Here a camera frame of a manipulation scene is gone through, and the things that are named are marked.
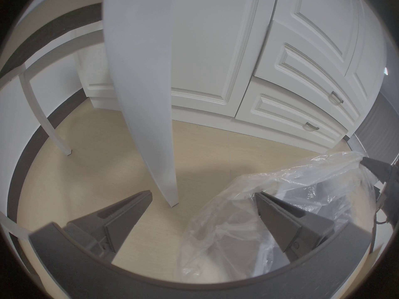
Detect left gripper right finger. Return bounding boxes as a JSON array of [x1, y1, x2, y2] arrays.
[[255, 192, 336, 264]]

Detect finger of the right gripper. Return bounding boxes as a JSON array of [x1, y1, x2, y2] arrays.
[[360, 156, 399, 184]]

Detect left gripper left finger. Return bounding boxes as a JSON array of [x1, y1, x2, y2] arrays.
[[64, 191, 153, 263]]

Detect clear plastic bag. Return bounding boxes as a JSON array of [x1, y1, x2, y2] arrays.
[[178, 151, 379, 283]]

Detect pale grey trash bin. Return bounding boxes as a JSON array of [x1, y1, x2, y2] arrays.
[[249, 179, 374, 276]]

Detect white chair grey cushions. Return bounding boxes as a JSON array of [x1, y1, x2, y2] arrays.
[[0, 0, 180, 240]]

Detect white wardrobe with drawers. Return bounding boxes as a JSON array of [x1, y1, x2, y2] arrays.
[[76, 0, 387, 155]]

